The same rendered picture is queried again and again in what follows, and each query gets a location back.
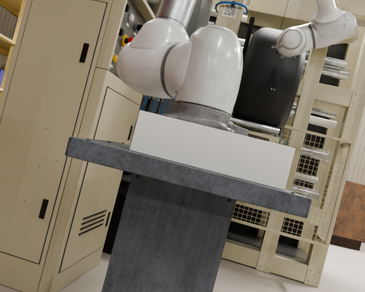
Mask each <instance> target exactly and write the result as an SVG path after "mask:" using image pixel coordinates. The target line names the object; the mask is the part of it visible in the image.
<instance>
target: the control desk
mask: <svg viewBox="0 0 365 292"><path fill-rule="evenodd" d="M154 18H155V15H154V14H153V12H152V10H151V8H150V6H149V4H148V3H147V1H146V0H26V3H25V7H24V12H23V15H22V18H21V23H20V26H19V31H18V34H17V38H16V42H15V45H14V49H13V53H12V58H11V61H10V64H9V69H8V73H7V76H6V80H5V84H4V87H3V91H2V96H1V99H0V284H1V285H3V286H6V287H10V288H12V289H15V290H18V291H22V292H59V291H61V290H62V289H63V288H65V287H67V286H68V285H69V284H71V283H72V282H73V281H75V280H76V279H77V278H79V277H80V276H82V275H83V274H84V273H86V272H87V271H88V270H90V269H92V268H93V267H94V266H95V265H97V264H98V263H99V262H100V258H101V254H102V252H103V247H104V243H105V239H106V236H107V232H108V227H109V224H110V221H111V216H112V212H113V209H114V205H115V201H116V196H117V194H118V189H119V185H120V182H121V178H122V174H123V170H118V169H114V168H111V167H107V166H103V165H98V164H95V163H92V162H87V161H84V160H80V159H76V158H72V157H69V156H66V155H65V151H66V148H67V144H68V140H69V137H79V138H89V139H95V140H106V141H116V142H119V143H124V144H127V145H130V143H131V140H132V135H133V132H134V127H135V124H136V120H137V116H138V112H139V109H140V105H141V100H142V97H143V94H140V93H138V92H136V91H135V90H133V89H131V88H130V87H128V86H127V85H126V84H125V83H123V82H122V81H121V79H120V78H119V76H118V73H117V70H116V60H117V57H118V54H119V53H120V51H121V50H122V49H123V47H124V46H125V45H126V44H127V43H129V42H131V41H132V40H133V38H134V37H135V36H136V35H137V33H138V32H139V31H140V30H141V28H142V26H143V25H144V24H145V23H146V22H148V21H150V20H153V19H154Z"/></svg>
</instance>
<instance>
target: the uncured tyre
mask: <svg viewBox="0 0 365 292"><path fill-rule="evenodd" d="M281 32H282V30H277V29H273V28H268V27H267V28H261V29H259V30H258V31H256V32H254V34H253V36H252V38H251V40H250V43H249V46H248V48H247V52H246V56H245V58H244V63H243V71H242V77H241V81H240V86H239V91H238V96H237V98H236V102H235V105H234V108H233V116H235V117H238V118H242V119H247V120H250V121H255V122H259V123H264V124H267V125H271V126H276V127H279V128H282V130H283V128H284V127H285V125H286V122H287V120H288V118H289V116H290V113H291V110H292V108H293V105H294V102H295V98H296V96H297V92H298V88H299V85H300V82H301V77H302V73H303V69H304V64H305V56H306V52H305V53H302V54H300V55H299V56H297V59H294V58H291V57H290V58H281V55H279V54H276V53H275V52H274V51H273V50H271V48H272V45H273V44H274V45H276V42H277V39H278V36H279V35H280V33H281ZM267 41H268V42H267ZM272 42H274V43H272ZM271 86H273V87H276V92H272V91H269V90H270V88H271Z"/></svg>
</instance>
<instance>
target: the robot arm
mask: <svg viewBox="0 0 365 292"><path fill-rule="evenodd" d="M315 1H316V2H317V12H316V13H315V14H314V15H313V19H312V22H311V23H308V24H304V25H299V26H295V27H290V28H287V29H285V30H284V31H282V32H281V33H280V35H279V36H278V39H277V42H276V45H274V44H273V45H272V48H271V50H273V51H274V52H275V53H276V54H279V55H281V58H290V57H293V56H299V55H300V54H302V53H305V52H308V51H310V50H313V49H317V48H324V47H327V46H330V45H333V44H336V43H338V42H341V41H343V40H345V39H347V38H348V37H350V36H351V35H352V34H353V32H354V31H355V29H356V19H355V17H354V15H353V14H351V13H349V12H342V10H341V9H339V8H337V7H336V5H335V2H334V0H315ZM195 4H196V0H161V2H160V5H159V8H158V11H157V14H156V16H155V18H154V19H153V20H150V21H148V22H146V23H145V24H144V25H143V26H142V28H141V30H140V31H139V32H138V33H137V35H136V36H135V37H134V38H133V40H132V41H131V42H129V43H127V44H126V45H125V46H124V47H123V49H122V50H121V51H120V53H119V54H118V57H117V60H116V70H117V73H118V76H119V78H120V79H121V81H122V82H123V83H125V84H126V85H127V86H128V87H130V88H131V89H133V90H135V91H136V92H138V93H140V94H143V95H146V96H150V97H156V98H173V99H175V103H174V106H173V109H172V112H171V114H162V115H163V116H167V117H170V118H174V119H179V120H182V121H186V122H191V123H195V124H199V125H203V126H207V127H212V128H215V129H219V130H223V131H227V132H231V133H236V134H240V135H243V136H248V133H249V130H247V129H244V128H242V127H239V126H236V125H234V124H233V122H230V120H231V115H232V110H233V108H234V105H235V102H236V98H237V96H238V91H239V86H240V81H241V77H242V71H243V53H242V46H241V44H240V42H239V40H238V37H237V35H236V34H235V33H234V32H232V31H231V30H229V29H227V28H224V27H221V26H217V25H207V26H205V27H202V28H200V29H198V30H196V31H195V32H194V33H193V34H192V35H191V37H190V39H189V36H188V34H187V32H186V30H187V27H188V24H189V21H190V18H191V15H192V12H193V9H194V7H195Z"/></svg>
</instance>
